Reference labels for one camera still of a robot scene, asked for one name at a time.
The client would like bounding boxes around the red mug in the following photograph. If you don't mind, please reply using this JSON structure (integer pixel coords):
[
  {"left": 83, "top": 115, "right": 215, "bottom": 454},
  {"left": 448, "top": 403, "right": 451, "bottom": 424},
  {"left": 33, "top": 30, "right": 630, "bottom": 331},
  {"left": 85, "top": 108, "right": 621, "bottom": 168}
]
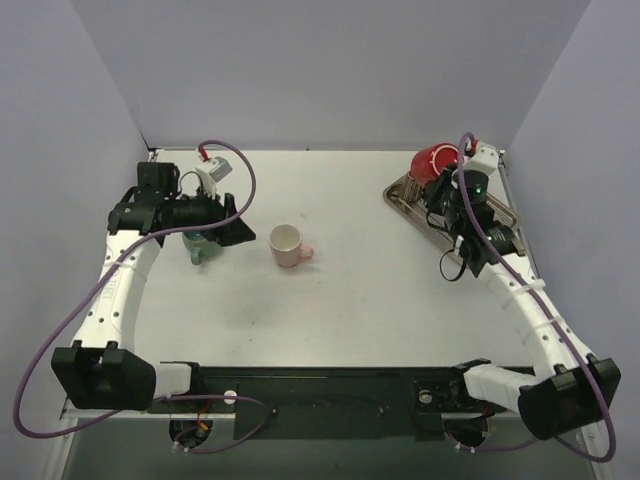
[{"left": 409, "top": 143, "right": 458, "bottom": 187}]

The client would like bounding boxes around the green ceramic mug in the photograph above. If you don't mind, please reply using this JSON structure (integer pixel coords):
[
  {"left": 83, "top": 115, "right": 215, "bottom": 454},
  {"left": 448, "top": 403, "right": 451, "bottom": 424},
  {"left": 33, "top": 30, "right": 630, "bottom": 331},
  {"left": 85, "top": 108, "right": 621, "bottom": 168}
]
[{"left": 182, "top": 232, "right": 222, "bottom": 266}]

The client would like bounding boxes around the pink ceramic mug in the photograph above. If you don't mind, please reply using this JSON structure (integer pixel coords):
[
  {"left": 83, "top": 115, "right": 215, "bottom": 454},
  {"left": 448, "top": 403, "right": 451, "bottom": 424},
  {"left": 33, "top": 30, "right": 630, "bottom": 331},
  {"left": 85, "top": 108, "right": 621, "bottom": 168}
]
[{"left": 268, "top": 224, "right": 315, "bottom": 268}]

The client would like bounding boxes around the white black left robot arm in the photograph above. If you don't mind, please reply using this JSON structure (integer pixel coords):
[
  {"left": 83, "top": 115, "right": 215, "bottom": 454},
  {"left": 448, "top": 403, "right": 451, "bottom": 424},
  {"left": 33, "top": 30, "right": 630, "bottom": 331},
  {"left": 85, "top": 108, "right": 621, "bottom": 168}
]
[{"left": 51, "top": 157, "right": 256, "bottom": 412}]

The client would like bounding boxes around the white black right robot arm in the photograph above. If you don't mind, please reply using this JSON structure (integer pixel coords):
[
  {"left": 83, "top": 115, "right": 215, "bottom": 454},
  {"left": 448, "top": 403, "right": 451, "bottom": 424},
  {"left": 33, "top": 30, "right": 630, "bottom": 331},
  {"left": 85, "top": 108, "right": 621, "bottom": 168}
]
[{"left": 424, "top": 165, "right": 621, "bottom": 440}]

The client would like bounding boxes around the metal serving tray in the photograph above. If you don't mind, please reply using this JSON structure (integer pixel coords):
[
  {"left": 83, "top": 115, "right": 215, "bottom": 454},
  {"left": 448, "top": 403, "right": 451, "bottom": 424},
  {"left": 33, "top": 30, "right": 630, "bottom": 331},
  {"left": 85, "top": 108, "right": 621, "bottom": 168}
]
[{"left": 383, "top": 174, "right": 526, "bottom": 255}]

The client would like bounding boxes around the brown patterned cup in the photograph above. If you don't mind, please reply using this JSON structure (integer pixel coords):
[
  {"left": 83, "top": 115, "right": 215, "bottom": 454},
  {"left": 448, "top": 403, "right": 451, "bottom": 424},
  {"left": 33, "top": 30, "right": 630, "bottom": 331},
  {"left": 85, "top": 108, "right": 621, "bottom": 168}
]
[{"left": 399, "top": 173, "right": 425, "bottom": 204}]

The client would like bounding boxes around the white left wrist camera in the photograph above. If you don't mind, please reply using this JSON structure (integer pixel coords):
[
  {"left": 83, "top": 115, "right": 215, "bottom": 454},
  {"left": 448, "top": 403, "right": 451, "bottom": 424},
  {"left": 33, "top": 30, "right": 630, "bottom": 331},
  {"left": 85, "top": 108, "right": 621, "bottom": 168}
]
[{"left": 195, "top": 156, "right": 233, "bottom": 197}]

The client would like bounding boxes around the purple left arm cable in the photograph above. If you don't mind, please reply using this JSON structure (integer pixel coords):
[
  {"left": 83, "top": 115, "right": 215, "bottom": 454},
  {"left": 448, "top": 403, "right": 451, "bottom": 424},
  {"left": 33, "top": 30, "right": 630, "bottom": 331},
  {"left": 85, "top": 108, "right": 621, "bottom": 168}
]
[{"left": 12, "top": 139, "right": 276, "bottom": 455}]

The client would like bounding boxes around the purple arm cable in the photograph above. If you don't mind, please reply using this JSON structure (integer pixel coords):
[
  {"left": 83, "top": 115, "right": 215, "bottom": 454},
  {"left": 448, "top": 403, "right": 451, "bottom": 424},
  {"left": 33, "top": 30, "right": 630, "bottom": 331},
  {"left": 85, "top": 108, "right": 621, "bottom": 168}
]
[
  {"left": 12, "top": 139, "right": 276, "bottom": 455},
  {"left": 457, "top": 132, "right": 616, "bottom": 461}
]

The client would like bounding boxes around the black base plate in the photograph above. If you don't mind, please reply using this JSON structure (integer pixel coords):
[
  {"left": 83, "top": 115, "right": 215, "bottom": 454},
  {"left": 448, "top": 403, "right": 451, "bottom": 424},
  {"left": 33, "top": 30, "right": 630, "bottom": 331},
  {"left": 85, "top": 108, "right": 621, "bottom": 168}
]
[{"left": 149, "top": 367, "right": 502, "bottom": 440}]

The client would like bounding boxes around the aluminium rail frame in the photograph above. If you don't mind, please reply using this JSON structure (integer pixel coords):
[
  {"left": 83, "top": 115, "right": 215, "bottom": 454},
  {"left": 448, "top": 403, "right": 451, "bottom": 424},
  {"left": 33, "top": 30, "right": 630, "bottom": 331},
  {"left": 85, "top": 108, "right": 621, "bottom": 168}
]
[{"left": 59, "top": 149, "right": 600, "bottom": 421}]

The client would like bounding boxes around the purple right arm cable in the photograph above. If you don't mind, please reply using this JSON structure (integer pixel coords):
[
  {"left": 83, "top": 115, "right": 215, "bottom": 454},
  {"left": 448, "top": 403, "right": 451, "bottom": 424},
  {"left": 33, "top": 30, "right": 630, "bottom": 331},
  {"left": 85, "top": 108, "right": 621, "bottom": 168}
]
[{"left": 457, "top": 132, "right": 616, "bottom": 461}]

